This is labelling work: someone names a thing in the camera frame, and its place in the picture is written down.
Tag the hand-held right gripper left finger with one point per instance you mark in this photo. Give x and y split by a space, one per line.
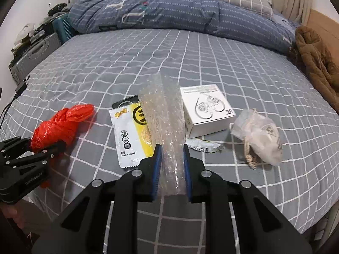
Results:
156 174

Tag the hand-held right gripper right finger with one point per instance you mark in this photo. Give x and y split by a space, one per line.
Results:
187 174

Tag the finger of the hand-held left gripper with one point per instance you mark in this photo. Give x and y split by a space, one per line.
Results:
16 145
45 154

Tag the red plastic bag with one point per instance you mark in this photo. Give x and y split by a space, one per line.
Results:
61 127

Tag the clear bubble wrap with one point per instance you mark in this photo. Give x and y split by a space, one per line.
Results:
164 116

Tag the small green and white wrapper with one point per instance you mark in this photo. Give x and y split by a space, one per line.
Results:
204 145

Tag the yellow and white snack packet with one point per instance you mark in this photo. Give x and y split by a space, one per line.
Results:
129 137

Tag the white earphone box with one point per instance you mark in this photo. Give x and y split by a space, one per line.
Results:
206 116

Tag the plastic bag with twine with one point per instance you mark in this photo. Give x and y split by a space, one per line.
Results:
262 140

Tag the grey suitcase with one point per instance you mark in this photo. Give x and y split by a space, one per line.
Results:
34 55

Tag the white plastic object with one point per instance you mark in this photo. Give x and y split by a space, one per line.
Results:
25 31

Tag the grey checked bed sheet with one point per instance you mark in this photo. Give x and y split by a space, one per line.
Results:
238 71

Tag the teal suitcase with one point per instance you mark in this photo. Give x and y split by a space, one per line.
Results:
63 30

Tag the black tangled object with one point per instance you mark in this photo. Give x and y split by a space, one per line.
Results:
59 7

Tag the blue striped quilt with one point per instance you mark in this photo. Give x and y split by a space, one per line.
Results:
172 13

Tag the brown jacket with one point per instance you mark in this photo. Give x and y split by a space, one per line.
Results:
317 63

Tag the wooden headboard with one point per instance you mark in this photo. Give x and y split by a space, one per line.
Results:
325 23

